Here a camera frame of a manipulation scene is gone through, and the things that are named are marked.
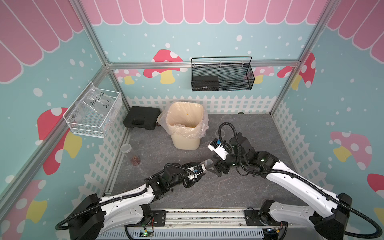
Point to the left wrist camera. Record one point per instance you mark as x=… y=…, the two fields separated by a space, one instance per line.
x=191 y=175

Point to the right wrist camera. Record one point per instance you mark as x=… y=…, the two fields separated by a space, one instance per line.
x=218 y=148

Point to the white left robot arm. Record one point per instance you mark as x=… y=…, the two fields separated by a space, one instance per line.
x=95 y=215

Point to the cream plastic trash bin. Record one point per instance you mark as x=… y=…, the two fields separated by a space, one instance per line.
x=182 y=143

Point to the black plastic tool case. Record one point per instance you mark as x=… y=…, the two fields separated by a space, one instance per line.
x=142 y=117

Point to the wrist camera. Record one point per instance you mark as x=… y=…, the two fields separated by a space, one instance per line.
x=218 y=148
x=191 y=175

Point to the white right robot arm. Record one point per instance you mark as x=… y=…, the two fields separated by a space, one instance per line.
x=320 y=213

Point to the black wire mesh basket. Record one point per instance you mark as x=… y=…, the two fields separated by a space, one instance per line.
x=235 y=73

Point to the white wire wall basket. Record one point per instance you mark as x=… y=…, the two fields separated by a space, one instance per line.
x=81 y=130

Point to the black box in basket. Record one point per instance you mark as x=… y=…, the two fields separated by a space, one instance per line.
x=205 y=83

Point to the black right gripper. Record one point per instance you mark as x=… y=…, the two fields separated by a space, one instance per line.
x=216 y=171

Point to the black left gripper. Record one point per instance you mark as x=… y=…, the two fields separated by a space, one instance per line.
x=190 y=164

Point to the clear plastic bag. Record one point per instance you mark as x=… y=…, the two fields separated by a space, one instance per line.
x=96 y=110

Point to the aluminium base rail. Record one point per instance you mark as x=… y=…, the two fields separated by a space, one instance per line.
x=211 y=224

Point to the clear plastic bin liner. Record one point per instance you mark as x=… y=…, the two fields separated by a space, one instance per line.
x=189 y=120

